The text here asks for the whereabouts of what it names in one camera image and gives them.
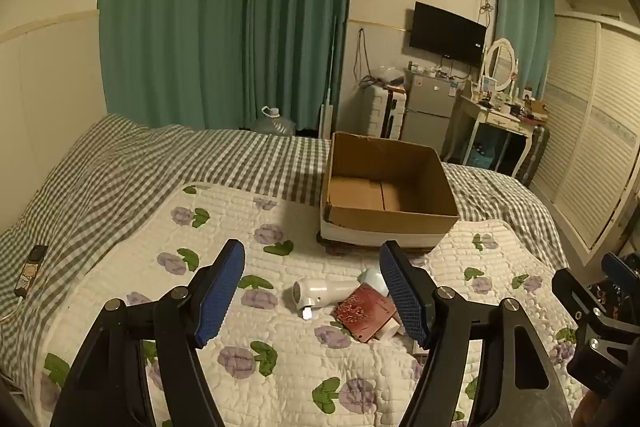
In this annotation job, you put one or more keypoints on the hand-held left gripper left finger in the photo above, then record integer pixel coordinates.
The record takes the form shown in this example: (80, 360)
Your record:
(220, 292)

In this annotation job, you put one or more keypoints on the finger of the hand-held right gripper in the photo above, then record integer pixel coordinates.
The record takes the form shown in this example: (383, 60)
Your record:
(622, 272)
(575, 294)

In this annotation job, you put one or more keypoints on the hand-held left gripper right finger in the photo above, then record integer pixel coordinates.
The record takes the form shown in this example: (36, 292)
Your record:
(402, 297)

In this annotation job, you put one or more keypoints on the small white box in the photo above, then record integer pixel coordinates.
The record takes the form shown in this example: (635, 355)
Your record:
(371, 279)

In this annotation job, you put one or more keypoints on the red patterned box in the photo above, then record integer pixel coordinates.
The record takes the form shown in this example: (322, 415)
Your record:
(362, 309)

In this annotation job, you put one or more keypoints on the white hair dryer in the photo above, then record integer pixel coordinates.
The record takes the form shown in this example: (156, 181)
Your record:
(320, 292)

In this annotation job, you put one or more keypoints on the cardboard box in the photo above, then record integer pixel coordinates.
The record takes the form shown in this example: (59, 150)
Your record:
(360, 194)

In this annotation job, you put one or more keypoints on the white floral quilt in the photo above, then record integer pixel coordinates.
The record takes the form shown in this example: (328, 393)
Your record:
(280, 357)

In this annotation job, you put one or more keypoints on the white louvered wardrobe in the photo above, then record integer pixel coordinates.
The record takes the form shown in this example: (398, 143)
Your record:
(590, 122)

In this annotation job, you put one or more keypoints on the grey checked bedsheet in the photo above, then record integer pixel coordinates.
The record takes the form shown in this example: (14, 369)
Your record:
(125, 167)

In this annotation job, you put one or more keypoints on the clear water jug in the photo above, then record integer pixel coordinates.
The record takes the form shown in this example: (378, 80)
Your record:
(272, 124)

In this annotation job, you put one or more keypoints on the white brick-pattern cabinet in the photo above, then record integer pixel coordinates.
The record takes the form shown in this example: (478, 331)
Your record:
(380, 112)

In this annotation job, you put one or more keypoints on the grey small fridge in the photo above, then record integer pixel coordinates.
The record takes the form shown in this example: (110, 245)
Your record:
(427, 112)

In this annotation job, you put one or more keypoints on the dark handheld device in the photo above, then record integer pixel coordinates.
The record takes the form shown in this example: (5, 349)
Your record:
(31, 269)

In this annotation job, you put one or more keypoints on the white dressing table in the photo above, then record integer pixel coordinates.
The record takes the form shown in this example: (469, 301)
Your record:
(492, 117)

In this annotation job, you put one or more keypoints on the white leaning pole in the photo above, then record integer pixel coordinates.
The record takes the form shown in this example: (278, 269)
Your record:
(330, 82)

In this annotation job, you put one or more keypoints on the white oval vanity mirror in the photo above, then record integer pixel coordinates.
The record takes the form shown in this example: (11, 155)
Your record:
(500, 62)

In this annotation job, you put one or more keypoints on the narrow green curtain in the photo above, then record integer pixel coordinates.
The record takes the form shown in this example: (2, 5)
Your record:
(522, 22)

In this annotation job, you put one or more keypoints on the wide green curtain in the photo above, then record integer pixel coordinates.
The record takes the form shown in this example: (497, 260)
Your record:
(225, 17)

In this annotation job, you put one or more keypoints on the black wall television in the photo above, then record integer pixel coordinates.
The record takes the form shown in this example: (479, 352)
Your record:
(447, 34)

